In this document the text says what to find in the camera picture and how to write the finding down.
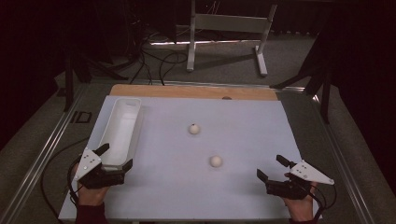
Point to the white plastic bin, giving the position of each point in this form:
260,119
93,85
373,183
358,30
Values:
121,130

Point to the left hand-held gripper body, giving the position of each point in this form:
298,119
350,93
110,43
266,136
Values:
102,179

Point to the black stand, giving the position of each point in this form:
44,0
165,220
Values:
68,90
325,102

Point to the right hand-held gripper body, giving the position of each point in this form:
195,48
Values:
288,188

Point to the aluminium floor rail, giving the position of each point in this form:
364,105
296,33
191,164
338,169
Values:
40,158
348,174
218,84

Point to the person's left hand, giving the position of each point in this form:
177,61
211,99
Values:
93,196

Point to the white metal stand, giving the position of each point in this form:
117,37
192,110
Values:
230,23

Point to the person's right hand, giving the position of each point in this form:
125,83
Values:
299,209

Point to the white ball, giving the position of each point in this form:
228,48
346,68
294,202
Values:
215,161
193,129

